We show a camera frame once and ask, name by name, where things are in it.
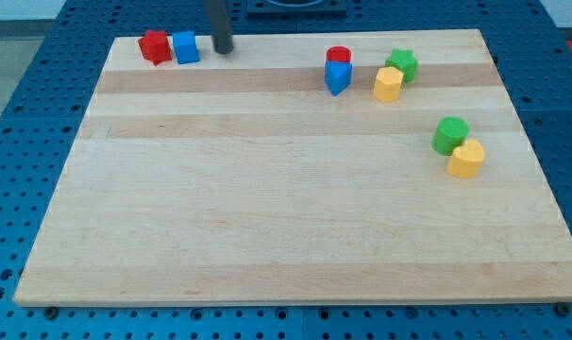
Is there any yellow hexagon block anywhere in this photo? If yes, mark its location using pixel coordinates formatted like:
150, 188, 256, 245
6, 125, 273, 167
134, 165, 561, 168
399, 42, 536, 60
373, 66, 404, 102

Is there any green star block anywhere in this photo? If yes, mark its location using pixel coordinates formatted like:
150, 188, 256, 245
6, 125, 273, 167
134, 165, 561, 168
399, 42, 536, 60
384, 48, 418, 82

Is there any red star block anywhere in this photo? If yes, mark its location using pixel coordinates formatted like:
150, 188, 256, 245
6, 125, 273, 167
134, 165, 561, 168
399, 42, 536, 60
138, 30, 173, 65

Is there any wooden board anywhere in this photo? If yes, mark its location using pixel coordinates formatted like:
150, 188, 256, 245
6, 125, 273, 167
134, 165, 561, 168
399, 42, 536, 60
13, 29, 572, 308

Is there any blue triangle block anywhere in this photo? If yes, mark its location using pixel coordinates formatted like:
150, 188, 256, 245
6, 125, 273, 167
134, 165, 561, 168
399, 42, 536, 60
325, 61, 353, 96

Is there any red cylinder block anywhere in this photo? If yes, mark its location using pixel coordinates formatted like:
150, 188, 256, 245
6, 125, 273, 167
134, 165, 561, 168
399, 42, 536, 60
326, 45, 352, 63

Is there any blue cube block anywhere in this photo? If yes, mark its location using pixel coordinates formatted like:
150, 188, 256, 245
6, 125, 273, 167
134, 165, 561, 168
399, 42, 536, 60
172, 30, 200, 64

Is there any green cylinder block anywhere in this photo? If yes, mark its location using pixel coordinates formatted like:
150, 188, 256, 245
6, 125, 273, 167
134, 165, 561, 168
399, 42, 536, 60
431, 116, 469, 156

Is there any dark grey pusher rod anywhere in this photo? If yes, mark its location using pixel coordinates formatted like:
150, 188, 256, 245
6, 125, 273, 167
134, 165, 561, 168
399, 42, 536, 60
204, 0, 233, 55

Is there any yellow heart block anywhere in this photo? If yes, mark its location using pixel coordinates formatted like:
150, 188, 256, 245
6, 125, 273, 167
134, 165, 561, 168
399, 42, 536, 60
446, 139, 485, 179

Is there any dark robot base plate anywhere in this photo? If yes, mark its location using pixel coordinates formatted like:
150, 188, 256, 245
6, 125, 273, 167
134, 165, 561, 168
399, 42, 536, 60
245, 0, 348, 17

